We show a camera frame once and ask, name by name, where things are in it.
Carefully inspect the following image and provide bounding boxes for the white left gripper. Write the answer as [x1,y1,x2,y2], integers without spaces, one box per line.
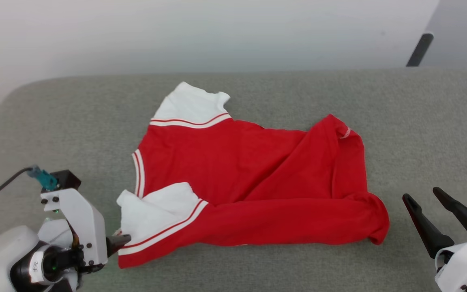
[36,187,132,274]

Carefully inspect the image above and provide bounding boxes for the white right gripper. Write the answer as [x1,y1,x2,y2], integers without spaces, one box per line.
[402,187,467,292]

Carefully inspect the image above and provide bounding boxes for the red shirt with white sleeves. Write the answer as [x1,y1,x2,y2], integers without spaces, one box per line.
[116,82,390,269]

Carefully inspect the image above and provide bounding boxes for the dark grey metal pole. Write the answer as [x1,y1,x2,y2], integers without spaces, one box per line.
[405,32,435,68]

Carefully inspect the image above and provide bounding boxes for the teal left camera connector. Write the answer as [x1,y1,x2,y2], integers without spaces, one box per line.
[27,165,59,191]

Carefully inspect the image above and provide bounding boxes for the thick black camera cable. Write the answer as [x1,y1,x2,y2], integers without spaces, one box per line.
[0,167,35,214]

